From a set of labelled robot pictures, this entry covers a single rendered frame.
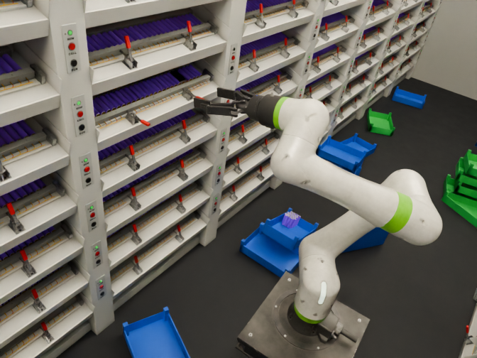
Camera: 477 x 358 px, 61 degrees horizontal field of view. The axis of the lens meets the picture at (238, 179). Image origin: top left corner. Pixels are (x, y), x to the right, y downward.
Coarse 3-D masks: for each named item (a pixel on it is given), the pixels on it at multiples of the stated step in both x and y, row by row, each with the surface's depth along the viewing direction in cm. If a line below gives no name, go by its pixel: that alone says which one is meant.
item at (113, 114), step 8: (192, 80) 157; (200, 80) 159; (176, 88) 150; (152, 96) 143; (160, 96) 144; (168, 96) 148; (128, 104) 136; (136, 104) 137; (144, 104) 140; (112, 112) 131; (120, 112) 132; (136, 112) 137; (96, 120) 126; (104, 120) 129; (120, 120) 132
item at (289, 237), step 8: (280, 216) 236; (272, 224) 230; (280, 224) 237; (304, 224) 241; (312, 224) 238; (264, 232) 221; (272, 232) 219; (280, 232) 216; (288, 232) 231; (296, 232) 234; (304, 232) 237; (312, 232) 233; (280, 240) 217; (288, 240) 214; (296, 240) 212
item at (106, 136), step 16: (192, 64) 168; (208, 64) 163; (144, 80) 150; (224, 80) 162; (176, 96) 151; (208, 96) 160; (144, 112) 140; (160, 112) 143; (176, 112) 149; (96, 128) 121; (112, 128) 130; (128, 128) 132; (144, 128) 139; (112, 144) 131
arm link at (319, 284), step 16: (320, 256) 142; (304, 272) 139; (320, 272) 137; (336, 272) 140; (304, 288) 136; (320, 288) 133; (336, 288) 134; (304, 304) 139; (320, 304) 135; (304, 320) 143; (320, 320) 142
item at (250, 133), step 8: (248, 120) 216; (232, 128) 206; (240, 128) 208; (248, 128) 214; (256, 128) 216; (264, 128) 219; (232, 136) 205; (240, 136) 204; (248, 136) 210; (256, 136) 212; (232, 144) 201; (240, 144) 204; (248, 144) 209; (232, 152) 198
